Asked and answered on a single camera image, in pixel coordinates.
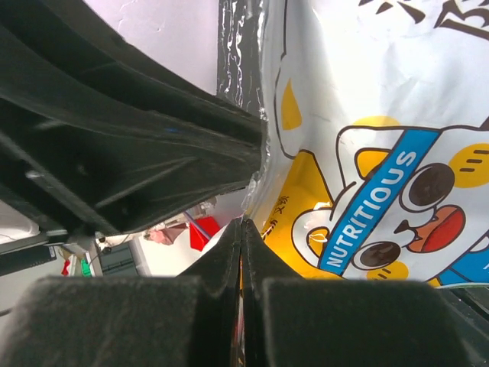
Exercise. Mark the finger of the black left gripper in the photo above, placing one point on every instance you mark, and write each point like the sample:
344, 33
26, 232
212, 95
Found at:
71, 36
69, 178

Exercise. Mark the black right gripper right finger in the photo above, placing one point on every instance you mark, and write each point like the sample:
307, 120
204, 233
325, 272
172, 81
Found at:
293, 321

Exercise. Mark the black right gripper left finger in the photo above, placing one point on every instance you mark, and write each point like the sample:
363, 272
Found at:
188, 320

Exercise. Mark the pink white pet food bag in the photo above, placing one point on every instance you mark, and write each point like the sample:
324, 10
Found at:
375, 164

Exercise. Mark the red plastic bin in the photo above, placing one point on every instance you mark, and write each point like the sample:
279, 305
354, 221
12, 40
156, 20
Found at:
201, 231

